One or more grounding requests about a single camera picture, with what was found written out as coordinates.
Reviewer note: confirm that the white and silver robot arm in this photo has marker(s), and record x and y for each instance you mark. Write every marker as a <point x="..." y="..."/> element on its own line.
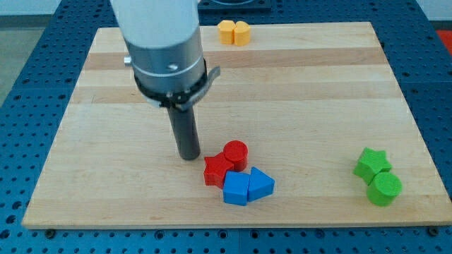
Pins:
<point x="163" y="38"/>

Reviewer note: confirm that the red star block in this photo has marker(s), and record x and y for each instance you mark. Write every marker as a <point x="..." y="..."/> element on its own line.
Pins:
<point x="216" y="169"/>

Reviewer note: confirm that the green star block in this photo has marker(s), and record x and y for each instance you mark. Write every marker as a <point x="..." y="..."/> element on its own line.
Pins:
<point x="370" y="163"/>

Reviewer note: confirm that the red cylinder block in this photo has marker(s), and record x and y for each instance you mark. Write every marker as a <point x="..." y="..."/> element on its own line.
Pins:
<point x="236" y="152"/>

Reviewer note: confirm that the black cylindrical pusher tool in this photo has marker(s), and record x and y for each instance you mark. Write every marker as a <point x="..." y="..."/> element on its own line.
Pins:
<point x="185" y="132"/>

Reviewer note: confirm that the blue cube block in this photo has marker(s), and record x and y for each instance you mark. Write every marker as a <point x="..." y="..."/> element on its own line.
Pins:
<point x="235" y="189"/>

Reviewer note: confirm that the blue triangle block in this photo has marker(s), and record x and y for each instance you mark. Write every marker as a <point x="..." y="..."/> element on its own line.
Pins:
<point x="260" y="185"/>

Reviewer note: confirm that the wooden board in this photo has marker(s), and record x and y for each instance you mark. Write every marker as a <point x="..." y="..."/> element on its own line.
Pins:
<point x="306" y="99"/>

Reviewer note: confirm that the yellow heart block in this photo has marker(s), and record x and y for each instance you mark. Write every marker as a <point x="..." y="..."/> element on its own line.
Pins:
<point x="242" y="33"/>

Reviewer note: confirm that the yellow pentagon block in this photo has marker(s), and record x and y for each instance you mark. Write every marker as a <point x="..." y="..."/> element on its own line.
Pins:
<point x="226" y="31"/>

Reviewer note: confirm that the green cylinder block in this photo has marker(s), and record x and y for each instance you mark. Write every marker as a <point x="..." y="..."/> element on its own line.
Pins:
<point x="384" y="189"/>

